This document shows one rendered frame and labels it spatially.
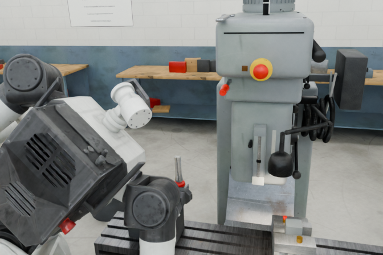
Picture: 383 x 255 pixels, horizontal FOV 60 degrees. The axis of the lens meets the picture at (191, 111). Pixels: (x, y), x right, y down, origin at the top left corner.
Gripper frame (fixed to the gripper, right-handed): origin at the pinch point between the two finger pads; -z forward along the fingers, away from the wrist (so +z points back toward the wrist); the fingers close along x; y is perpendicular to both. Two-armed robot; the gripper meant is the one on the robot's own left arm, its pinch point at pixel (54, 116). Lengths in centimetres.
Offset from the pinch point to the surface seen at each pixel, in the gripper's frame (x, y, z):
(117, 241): -17, -56, -8
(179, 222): 9, -67, -5
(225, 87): 52, -34, 45
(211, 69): 126, -19, -359
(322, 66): 237, -115, -304
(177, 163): 26, -45, 10
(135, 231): -9, -59, -8
